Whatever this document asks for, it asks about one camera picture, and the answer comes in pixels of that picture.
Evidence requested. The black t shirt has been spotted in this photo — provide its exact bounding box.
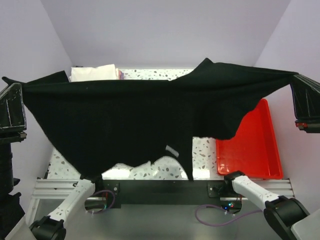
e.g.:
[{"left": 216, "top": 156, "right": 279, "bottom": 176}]
[{"left": 1, "top": 57, "right": 300, "bottom": 181}]

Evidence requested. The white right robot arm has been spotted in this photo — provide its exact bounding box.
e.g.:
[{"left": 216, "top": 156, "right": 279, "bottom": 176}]
[{"left": 222, "top": 74, "right": 320, "bottom": 240}]

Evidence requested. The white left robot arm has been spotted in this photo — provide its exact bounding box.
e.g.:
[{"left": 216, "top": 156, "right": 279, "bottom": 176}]
[{"left": 0, "top": 83, "right": 104, "bottom": 240}]

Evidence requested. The red plastic bin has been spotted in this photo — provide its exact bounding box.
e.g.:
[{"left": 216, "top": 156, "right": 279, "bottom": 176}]
[{"left": 215, "top": 99, "right": 284, "bottom": 180}]

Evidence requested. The white folded t shirt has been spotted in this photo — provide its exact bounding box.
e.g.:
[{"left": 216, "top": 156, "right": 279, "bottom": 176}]
[{"left": 69, "top": 64, "right": 122, "bottom": 82}]

